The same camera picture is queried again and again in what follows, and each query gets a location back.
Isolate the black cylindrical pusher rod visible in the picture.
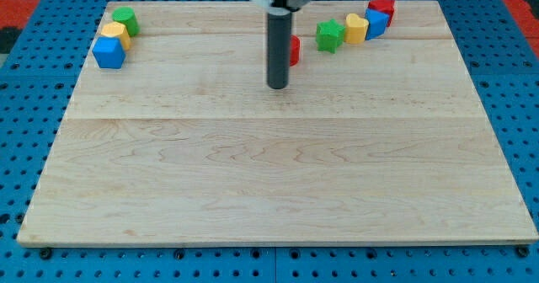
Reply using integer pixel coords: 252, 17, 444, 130
266, 13, 292, 89

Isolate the red circle block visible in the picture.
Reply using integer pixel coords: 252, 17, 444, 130
290, 35, 301, 67

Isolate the green star block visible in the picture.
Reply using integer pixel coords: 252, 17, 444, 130
316, 19, 345, 54

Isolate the red star block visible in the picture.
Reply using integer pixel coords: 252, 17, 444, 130
367, 0, 396, 27

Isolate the yellow heart block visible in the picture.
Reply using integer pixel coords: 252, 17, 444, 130
344, 13, 370, 44

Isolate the blue cube block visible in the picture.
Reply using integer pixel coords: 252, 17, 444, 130
365, 8, 390, 40

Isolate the green cylinder block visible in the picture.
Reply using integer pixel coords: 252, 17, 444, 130
112, 7, 140, 37

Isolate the yellow hexagon block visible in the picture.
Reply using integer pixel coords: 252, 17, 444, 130
100, 21, 131, 51

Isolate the light wooden board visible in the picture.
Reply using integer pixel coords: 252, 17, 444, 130
18, 1, 538, 248

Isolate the blue pentagon block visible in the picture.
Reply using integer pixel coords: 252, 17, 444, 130
92, 36, 125, 69

